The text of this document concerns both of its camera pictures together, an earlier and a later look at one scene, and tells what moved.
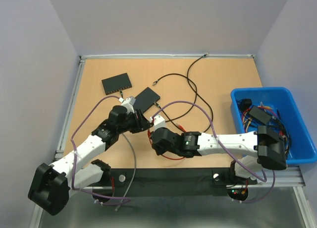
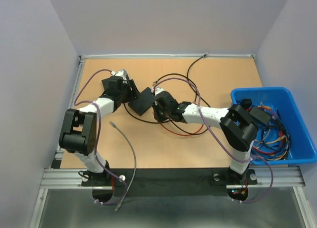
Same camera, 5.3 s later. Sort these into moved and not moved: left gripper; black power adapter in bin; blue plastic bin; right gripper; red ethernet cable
Moved: left gripper; red ethernet cable; right gripper
Not moved: blue plastic bin; black power adapter in bin
